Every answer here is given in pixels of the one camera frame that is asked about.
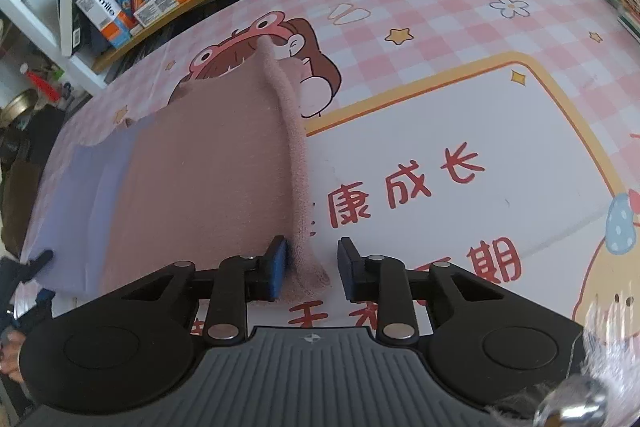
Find white orange tall box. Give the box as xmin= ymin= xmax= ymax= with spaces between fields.
xmin=75 ymin=0 xmax=136 ymax=49

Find pink checkered cartoon table mat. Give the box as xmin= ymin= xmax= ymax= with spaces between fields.
xmin=8 ymin=0 xmax=640 ymax=343

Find purple and pink sweater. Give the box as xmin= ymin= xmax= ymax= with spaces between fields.
xmin=32 ymin=37 xmax=330 ymax=300

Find red tassel ornament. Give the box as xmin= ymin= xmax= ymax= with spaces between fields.
xmin=20 ymin=63 xmax=61 ymax=104

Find brass bowl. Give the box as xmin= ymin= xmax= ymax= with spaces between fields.
xmin=0 ymin=88 xmax=39 ymax=128

